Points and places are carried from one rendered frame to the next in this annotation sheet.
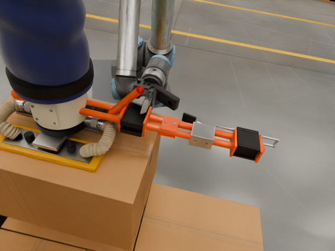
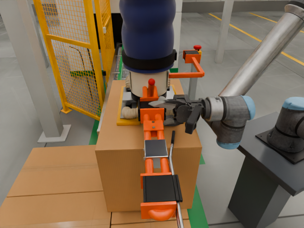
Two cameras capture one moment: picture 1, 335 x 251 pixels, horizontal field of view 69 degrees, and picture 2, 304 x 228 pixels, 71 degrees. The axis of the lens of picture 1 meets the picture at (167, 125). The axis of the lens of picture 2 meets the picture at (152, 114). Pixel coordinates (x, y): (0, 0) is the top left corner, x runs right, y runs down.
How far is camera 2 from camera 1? 72 cm
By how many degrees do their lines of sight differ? 62
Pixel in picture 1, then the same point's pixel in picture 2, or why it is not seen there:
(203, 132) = (153, 147)
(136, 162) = (133, 142)
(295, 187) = not seen: outside the picture
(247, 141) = (154, 185)
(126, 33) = (243, 68)
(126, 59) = (226, 89)
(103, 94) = not seen: hidden behind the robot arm
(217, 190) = not seen: outside the picture
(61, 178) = (108, 114)
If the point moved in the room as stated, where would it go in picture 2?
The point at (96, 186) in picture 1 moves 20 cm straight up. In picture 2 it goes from (105, 129) to (98, 86)
